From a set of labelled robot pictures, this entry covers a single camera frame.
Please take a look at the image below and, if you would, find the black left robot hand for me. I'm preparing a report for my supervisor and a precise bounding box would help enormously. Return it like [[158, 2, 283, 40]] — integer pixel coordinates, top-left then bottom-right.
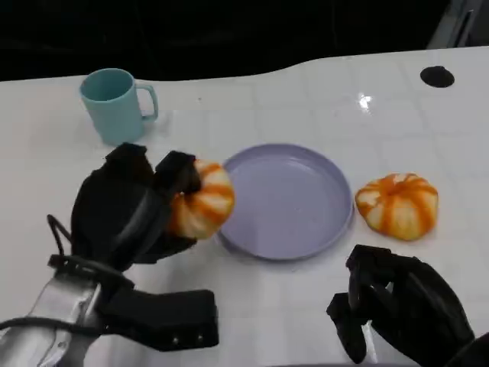
[[70, 142, 202, 271]]

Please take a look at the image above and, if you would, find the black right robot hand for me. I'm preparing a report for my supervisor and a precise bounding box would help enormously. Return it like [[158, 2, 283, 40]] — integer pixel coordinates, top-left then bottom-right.
[[325, 244, 476, 365]]

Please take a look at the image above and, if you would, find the orange and white bread roll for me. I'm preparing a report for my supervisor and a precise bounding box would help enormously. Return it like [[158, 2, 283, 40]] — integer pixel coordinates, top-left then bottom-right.
[[167, 159, 236, 242], [355, 172, 439, 242]]

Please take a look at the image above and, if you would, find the pale green mug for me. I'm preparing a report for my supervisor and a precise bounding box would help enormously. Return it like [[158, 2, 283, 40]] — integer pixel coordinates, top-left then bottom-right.
[[79, 67, 160, 146]]

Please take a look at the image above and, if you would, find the lilac plate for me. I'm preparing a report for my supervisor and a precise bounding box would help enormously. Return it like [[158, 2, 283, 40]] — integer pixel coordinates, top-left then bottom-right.
[[214, 142, 355, 262]]

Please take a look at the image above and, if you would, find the black table grommet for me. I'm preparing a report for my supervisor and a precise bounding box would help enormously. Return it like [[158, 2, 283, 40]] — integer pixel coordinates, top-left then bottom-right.
[[419, 65, 456, 89]]

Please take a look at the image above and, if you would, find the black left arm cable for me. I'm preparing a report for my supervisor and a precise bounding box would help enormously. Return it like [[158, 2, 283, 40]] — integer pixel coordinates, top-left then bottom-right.
[[0, 214, 104, 339]]

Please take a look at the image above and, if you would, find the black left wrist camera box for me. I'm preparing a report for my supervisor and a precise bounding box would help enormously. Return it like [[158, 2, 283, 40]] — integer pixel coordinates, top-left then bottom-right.
[[99, 288, 220, 352]]

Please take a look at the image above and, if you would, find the grey metal frame post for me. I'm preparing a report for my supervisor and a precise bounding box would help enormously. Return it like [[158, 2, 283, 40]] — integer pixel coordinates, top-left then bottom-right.
[[426, 0, 486, 50]]

